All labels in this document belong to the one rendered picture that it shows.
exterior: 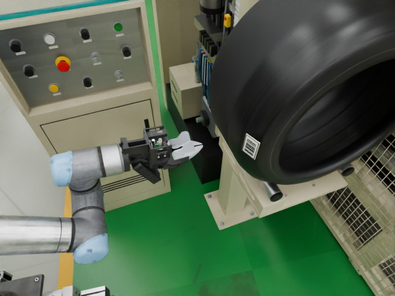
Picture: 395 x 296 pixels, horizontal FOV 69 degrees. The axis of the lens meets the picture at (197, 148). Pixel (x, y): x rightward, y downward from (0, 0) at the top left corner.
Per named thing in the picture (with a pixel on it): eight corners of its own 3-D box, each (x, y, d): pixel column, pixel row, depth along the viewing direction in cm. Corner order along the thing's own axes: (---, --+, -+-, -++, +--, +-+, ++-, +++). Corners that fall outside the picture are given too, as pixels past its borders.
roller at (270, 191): (226, 123, 110) (236, 118, 111) (226, 130, 114) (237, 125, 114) (271, 198, 90) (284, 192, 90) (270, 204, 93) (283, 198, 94)
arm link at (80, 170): (56, 170, 70) (47, 147, 64) (103, 161, 74) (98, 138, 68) (59, 196, 66) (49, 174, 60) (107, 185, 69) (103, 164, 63)
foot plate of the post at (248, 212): (203, 195, 195) (204, 193, 193) (239, 183, 201) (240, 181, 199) (219, 230, 179) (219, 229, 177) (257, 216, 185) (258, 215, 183)
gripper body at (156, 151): (175, 145, 67) (123, 155, 64) (173, 168, 74) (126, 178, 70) (166, 124, 72) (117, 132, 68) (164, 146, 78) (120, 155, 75)
